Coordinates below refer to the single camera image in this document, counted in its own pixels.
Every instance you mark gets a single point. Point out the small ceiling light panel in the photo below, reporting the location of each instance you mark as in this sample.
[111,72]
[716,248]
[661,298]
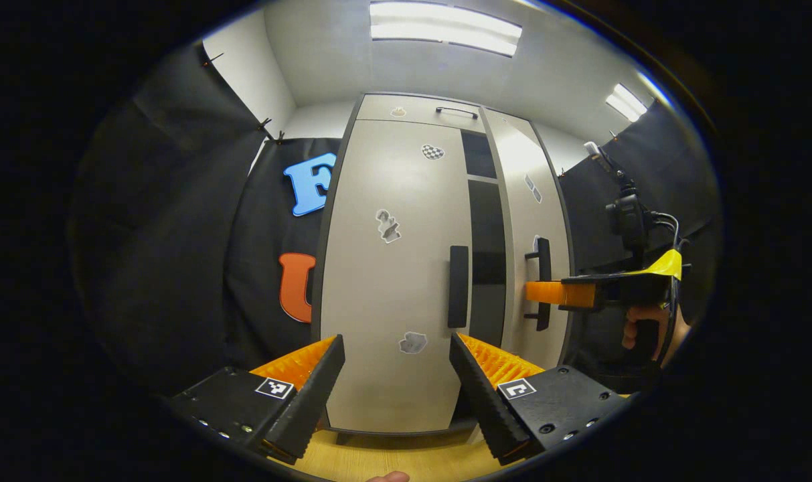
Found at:
[626,102]

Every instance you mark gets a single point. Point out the beige shoe cabinet door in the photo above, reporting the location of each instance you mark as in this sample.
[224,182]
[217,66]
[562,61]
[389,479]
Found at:
[518,221]
[392,301]

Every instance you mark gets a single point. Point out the beige double-door shoe cabinet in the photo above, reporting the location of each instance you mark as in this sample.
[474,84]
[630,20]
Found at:
[419,106]

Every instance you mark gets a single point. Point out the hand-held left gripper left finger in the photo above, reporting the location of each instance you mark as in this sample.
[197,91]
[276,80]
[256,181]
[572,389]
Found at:
[312,395]

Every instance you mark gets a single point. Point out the large ceiling light panel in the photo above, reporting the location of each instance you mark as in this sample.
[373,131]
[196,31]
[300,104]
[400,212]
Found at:
[446,27]

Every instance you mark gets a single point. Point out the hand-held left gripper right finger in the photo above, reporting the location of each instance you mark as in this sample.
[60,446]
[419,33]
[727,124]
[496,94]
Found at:
[486,402]

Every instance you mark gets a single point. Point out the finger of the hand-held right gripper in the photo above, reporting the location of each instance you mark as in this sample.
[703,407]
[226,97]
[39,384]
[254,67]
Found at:
[556,293]

